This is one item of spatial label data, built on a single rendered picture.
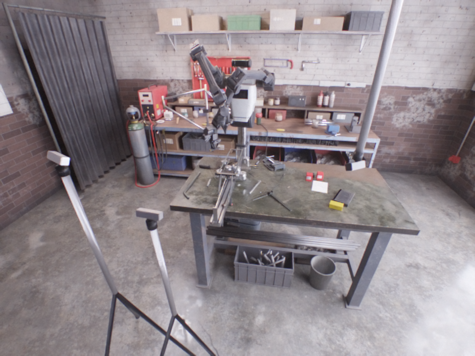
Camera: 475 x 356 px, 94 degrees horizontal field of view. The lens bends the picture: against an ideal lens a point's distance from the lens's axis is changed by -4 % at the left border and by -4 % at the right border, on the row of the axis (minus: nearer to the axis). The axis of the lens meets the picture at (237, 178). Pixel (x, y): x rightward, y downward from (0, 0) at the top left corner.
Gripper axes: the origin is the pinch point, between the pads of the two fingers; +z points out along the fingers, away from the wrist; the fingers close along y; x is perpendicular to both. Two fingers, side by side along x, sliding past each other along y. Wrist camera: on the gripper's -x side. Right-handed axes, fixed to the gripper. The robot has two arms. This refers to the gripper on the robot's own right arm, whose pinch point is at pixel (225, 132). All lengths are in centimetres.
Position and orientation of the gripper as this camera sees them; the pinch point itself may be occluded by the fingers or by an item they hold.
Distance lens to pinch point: 167.2
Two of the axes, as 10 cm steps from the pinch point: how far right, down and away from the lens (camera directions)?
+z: 0.0, 8.5, 5.2
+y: 9.8, 0.9, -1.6
